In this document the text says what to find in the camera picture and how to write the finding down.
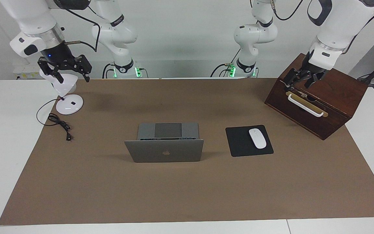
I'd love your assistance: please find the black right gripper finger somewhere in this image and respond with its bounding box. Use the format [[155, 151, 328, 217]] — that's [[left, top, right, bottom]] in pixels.
[[38, 58, 64, 84], [76, 55, 92, 82]]

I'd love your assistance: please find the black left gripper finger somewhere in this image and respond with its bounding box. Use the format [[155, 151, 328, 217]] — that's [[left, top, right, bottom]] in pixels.
[[284, 68, 301, 92], [305, 72, 320, 89]]

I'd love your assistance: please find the grey laptop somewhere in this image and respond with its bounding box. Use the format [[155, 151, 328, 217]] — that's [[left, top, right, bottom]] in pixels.
[[124, 123, 204, 163]]

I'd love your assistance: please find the white power strip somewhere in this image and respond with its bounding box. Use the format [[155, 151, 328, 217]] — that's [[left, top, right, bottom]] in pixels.
[[13, 63, 42, 80]]

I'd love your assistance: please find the dark wooden box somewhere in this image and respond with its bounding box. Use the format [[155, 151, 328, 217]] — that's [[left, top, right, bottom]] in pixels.
[[265, 53, 368, 140]]

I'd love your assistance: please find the white desk lamp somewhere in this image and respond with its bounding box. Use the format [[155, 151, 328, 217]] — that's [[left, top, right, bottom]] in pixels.
[[39, 67, 84, 115]]

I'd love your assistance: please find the white computer mouse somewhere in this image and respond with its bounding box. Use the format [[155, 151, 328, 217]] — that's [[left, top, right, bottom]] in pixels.
[[249, 128, 267, 149]]

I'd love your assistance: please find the black mouse pad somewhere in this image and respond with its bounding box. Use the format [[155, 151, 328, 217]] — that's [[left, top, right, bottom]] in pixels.
[[225, 125, 274, 157]]

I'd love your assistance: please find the brown table mat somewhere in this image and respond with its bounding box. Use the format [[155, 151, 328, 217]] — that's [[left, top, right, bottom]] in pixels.
[[0, 78, 374, 226]]

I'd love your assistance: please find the black base cable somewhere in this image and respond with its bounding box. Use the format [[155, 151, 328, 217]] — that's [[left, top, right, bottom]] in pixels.
[[210, 48, 241, 78], [102, 63, 116, 79]]

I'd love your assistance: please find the white box handle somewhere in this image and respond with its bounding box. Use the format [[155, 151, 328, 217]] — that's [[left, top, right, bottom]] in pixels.
[[287, 94, 324, 117]]

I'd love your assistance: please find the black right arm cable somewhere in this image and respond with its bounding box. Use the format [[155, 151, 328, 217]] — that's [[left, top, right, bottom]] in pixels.
[[54, 3, 101, 53]]

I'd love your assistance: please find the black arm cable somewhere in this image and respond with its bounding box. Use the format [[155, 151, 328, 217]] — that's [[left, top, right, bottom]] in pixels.
[[271, 0, 304, 21], [54, 3, 101, 53]]

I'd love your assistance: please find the brass handle plate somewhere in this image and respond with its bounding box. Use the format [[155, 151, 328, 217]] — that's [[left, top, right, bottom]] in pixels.
[[285, 91, 329, 117]]

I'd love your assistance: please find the black lamp power cable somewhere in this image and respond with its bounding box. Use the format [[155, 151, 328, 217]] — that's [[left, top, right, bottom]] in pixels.
[[36, 98, 74, 141]]

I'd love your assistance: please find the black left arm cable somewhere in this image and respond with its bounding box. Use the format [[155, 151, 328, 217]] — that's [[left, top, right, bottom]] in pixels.
[[271, 0, 304, 21]]

